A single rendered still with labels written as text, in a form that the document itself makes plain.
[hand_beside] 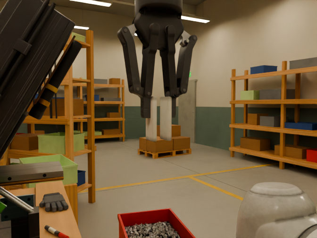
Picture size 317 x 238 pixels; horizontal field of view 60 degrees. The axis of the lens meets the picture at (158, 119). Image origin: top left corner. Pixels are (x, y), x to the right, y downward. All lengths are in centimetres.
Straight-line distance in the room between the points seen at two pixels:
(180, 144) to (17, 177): 646
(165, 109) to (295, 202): 32
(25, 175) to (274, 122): 573
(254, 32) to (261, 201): 716
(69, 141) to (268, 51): 532
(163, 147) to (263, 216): 634
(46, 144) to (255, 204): 328
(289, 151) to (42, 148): 461
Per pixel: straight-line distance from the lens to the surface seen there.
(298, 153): 608
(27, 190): 166
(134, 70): 42
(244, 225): 63
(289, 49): 690
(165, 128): 44
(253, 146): 679
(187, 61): 46
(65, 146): 347
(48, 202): 130
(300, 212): 61
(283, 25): 713
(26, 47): 80
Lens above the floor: 134
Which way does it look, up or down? 3 degrees down
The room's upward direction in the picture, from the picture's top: straight up
